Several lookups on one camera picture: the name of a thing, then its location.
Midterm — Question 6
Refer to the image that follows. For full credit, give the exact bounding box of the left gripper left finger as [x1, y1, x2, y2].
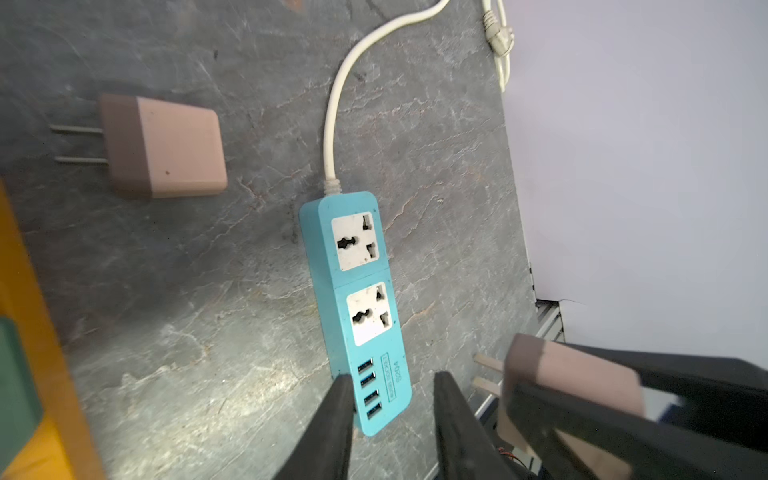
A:
[274, 375, 354, 480]

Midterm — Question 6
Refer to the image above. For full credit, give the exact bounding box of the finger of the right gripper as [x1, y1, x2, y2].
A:
[503, 384, 767, 479]
[571, 345, 767, 450]

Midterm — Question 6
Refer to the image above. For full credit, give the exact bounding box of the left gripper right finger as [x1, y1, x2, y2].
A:
[433, 371, 514, 479]

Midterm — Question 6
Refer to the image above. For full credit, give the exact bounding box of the pink plug teal strip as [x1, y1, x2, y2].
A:
[473, 334, 645, 479]
[50, 94, 228, 198]

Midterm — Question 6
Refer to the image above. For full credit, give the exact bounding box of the teal power strip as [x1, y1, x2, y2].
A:
[299, 192, 412, 437]

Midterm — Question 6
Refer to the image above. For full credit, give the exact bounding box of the orange power strip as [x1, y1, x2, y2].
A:
[1, 194, 105, 479]

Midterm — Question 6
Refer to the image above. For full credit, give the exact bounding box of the green plug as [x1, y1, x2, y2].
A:
[1, 317, 43, 473]

